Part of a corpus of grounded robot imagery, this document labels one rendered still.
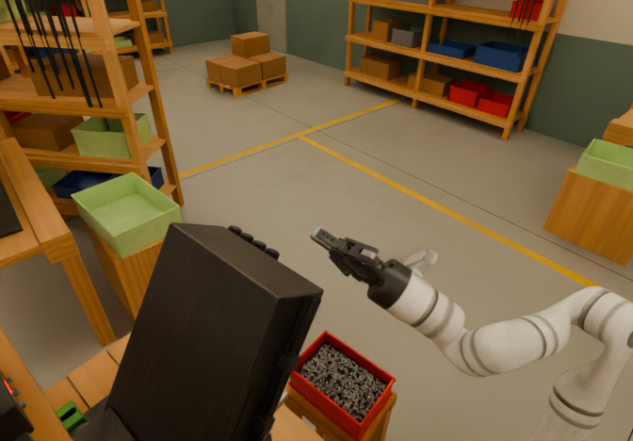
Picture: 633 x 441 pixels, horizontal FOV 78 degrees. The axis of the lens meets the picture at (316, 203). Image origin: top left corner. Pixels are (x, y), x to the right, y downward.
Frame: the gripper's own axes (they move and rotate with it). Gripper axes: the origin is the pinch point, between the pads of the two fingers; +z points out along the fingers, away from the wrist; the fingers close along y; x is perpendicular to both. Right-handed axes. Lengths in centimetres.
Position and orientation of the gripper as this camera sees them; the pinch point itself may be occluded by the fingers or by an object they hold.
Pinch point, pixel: (323, 237)
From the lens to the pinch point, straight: 61.5
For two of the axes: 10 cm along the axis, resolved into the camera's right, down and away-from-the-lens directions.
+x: 5.3, -7.6, 3.8
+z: -8.2, -5.7, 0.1
